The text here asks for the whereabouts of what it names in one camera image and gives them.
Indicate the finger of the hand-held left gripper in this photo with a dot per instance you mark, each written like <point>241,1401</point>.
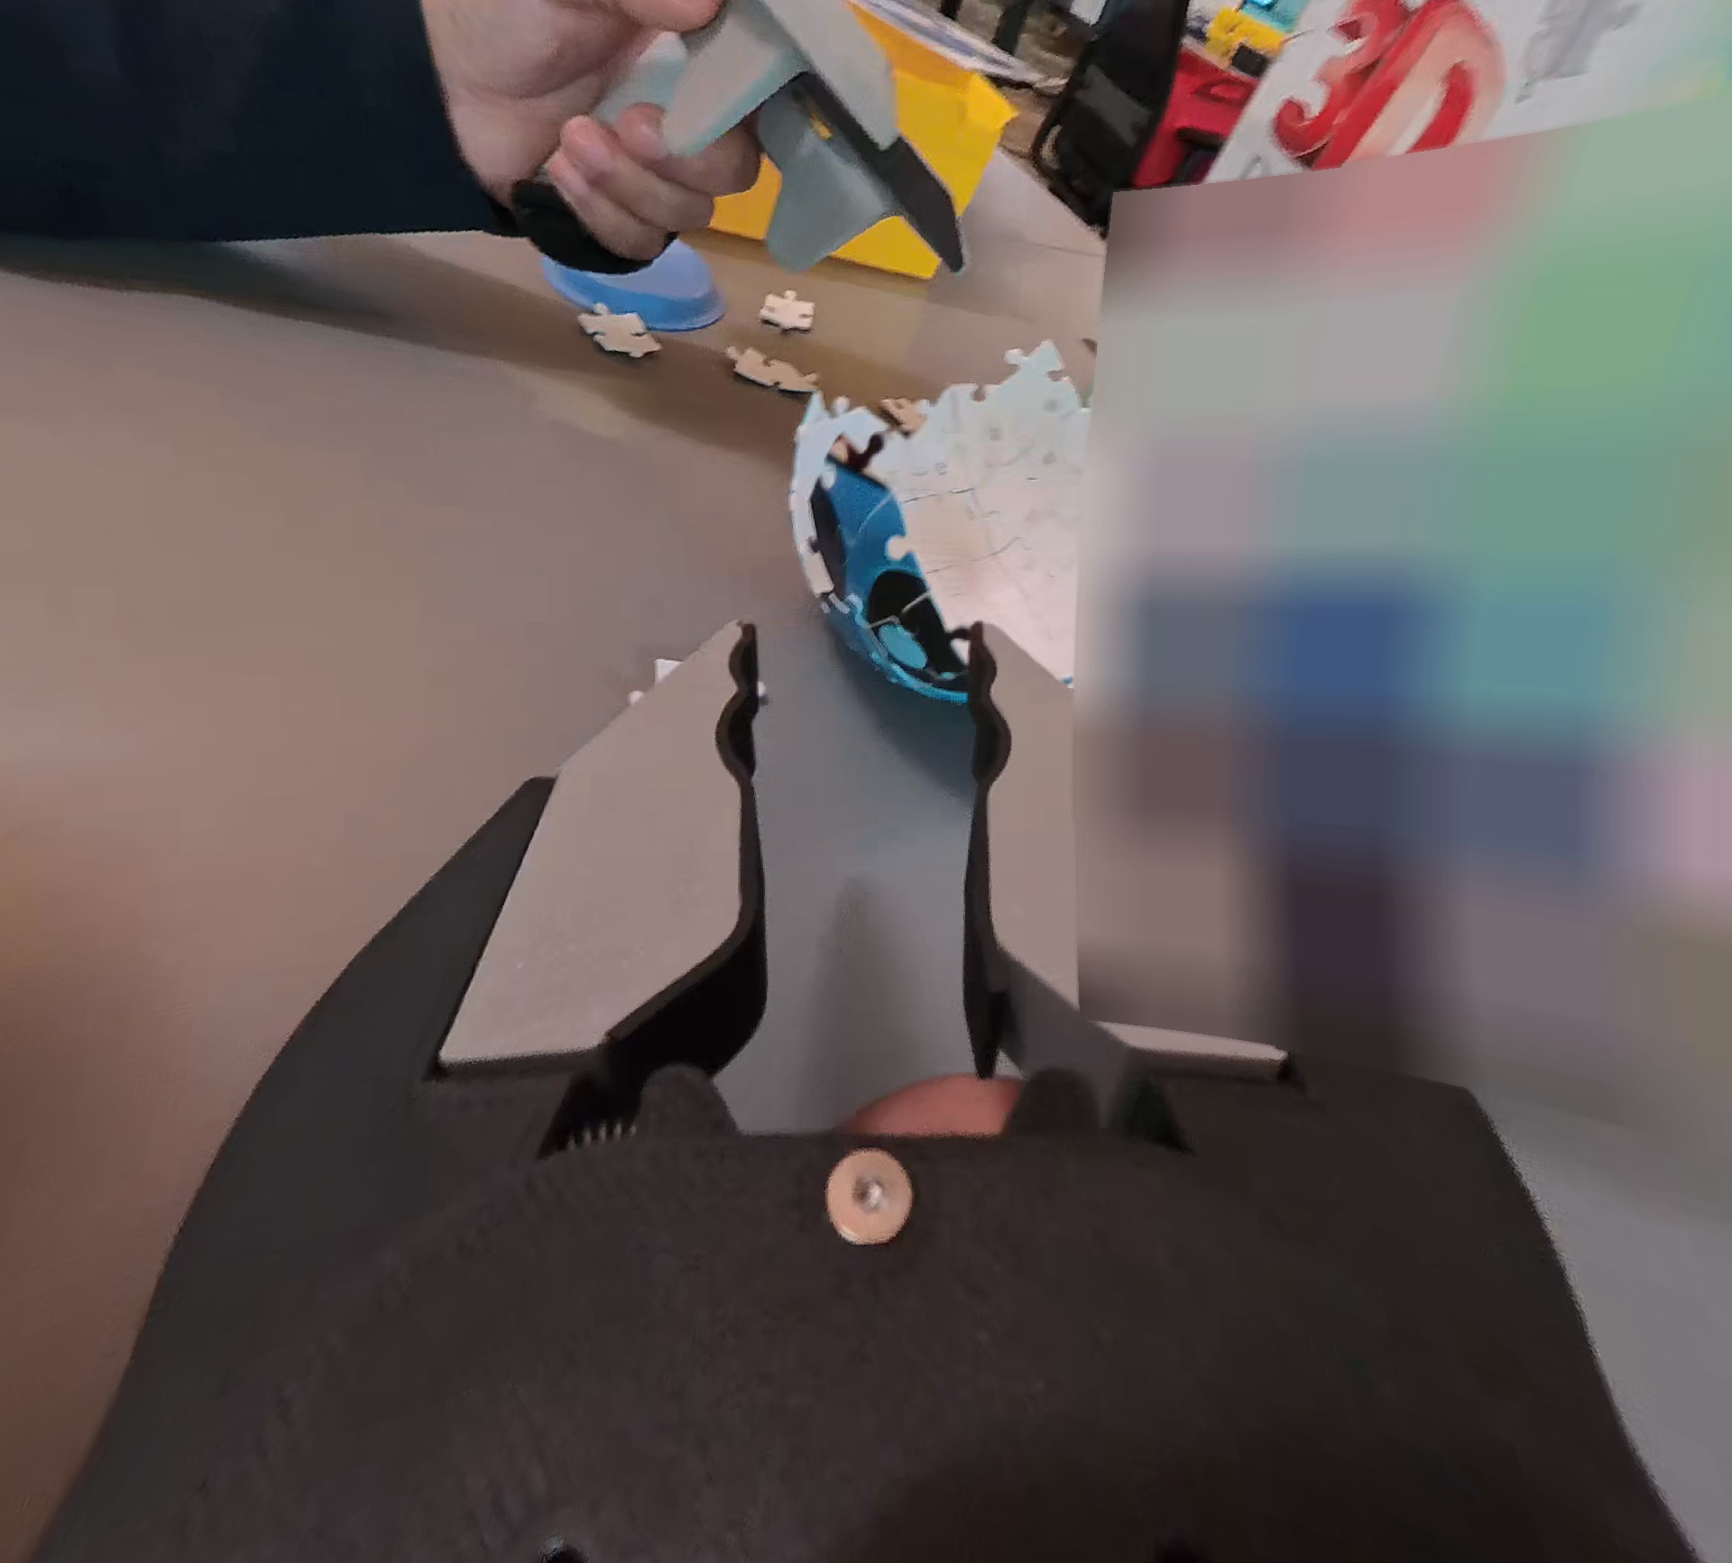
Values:
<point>826,197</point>
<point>826,35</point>

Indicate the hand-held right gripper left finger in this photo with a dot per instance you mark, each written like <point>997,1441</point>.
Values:
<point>624,901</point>

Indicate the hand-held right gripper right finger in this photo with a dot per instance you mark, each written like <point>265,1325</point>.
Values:
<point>1037,847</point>

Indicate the blue and white puzzle ball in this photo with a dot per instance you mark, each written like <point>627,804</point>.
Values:
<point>975,508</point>

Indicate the person's left forearm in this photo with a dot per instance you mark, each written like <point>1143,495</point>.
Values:
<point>203,62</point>

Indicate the blue ball stand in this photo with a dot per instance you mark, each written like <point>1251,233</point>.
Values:
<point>670,298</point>

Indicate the colourful puzzle box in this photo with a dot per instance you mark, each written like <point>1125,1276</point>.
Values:
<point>1421,35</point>

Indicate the person's left hand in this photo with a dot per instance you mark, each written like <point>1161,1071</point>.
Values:
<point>528,20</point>

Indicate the person's right hand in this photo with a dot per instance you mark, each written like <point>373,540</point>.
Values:
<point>934,1105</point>

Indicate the yellow plastic bin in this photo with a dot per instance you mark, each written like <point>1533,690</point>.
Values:
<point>956,109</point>

